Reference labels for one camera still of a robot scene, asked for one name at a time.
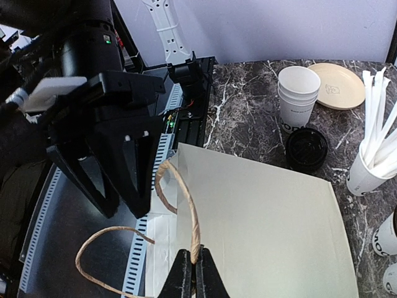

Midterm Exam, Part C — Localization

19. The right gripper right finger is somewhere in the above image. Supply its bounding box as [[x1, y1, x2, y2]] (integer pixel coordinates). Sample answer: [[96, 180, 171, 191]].
[[195, 245, 230, 298]]

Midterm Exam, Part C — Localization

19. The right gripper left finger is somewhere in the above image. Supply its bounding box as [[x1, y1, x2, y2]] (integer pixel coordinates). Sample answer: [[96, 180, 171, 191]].
[[158, 249, 193, 298]]

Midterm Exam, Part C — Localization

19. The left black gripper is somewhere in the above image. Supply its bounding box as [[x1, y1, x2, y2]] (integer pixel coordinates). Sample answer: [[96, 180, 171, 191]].
[[18, 71, 164, 219]]

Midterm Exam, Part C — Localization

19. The brown paper bag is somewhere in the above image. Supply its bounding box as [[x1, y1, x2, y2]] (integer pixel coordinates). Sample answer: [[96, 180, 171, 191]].
[[75, 142, 360, 298]]

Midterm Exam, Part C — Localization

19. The stack of black lids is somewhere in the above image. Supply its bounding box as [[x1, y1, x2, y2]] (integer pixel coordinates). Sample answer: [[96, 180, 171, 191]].
[[285, 128, 328, 173]]

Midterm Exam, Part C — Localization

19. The white paper coffee cup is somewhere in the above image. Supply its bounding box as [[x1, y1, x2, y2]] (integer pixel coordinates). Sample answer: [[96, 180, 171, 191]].
[[372, 208, 397, 256]]

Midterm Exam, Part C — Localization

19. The stack of white paper cups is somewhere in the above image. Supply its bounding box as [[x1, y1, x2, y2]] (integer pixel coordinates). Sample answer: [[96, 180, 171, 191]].
[[277, 66, 321, 133]]

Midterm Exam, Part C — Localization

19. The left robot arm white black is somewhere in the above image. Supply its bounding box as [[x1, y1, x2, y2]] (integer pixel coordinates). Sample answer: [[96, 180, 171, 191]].
[[1, 1, 181, 218]]

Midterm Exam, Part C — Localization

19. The white cup holding straws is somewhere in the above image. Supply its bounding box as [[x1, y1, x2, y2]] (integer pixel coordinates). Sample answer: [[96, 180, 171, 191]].
[[346, 144, 396, 196]]

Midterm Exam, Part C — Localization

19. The bundle of wrapped white straws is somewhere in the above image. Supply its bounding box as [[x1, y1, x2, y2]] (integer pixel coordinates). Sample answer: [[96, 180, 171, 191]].
[[360, 68, 396, 179]]

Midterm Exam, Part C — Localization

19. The beige paper plate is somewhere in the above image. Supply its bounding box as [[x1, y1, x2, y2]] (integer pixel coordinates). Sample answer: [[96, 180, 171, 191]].
[[308, 63, 365, 111]]

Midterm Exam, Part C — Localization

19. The white slotted cable duct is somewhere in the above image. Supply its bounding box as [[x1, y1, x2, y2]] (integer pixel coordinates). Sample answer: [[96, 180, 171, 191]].
[[17, 83, 184, 298]]

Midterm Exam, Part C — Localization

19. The black front rail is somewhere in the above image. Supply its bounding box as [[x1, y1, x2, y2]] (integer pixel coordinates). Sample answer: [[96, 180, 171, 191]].
[[172, 56, 217, 149]]

